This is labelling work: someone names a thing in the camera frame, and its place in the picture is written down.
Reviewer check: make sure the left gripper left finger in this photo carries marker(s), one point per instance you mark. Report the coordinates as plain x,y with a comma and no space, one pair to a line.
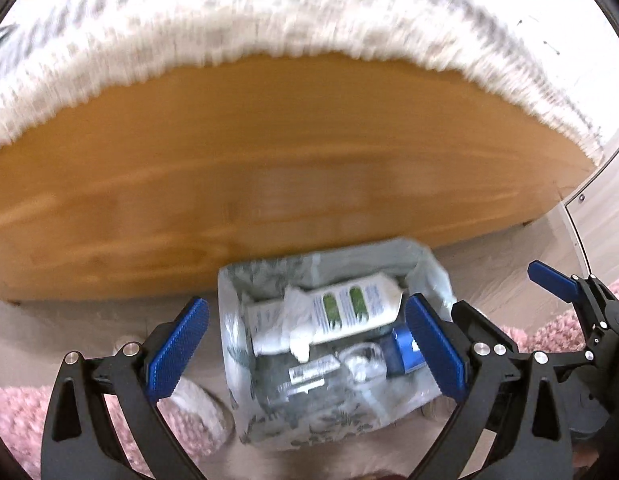
80,441

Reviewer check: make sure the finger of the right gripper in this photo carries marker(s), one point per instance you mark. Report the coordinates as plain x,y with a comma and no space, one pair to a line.
558,284

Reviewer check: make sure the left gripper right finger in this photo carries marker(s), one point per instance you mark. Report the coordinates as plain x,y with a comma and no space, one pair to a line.
497,388

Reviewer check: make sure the white green lotion bottle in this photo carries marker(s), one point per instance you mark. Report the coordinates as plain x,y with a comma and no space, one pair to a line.
340,311

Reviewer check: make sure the white tissue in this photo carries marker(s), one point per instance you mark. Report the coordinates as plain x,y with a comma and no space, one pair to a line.
298,325

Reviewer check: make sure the trash bag with green print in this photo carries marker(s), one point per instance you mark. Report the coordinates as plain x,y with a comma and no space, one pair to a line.
281,403

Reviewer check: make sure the beige door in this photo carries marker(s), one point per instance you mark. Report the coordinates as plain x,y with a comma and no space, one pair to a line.
594,215

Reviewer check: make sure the pink fluffy rug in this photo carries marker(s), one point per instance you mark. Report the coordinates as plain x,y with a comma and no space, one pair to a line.
201,424

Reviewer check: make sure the wooden bed frame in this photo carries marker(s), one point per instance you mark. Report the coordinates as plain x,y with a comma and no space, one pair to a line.
152,188

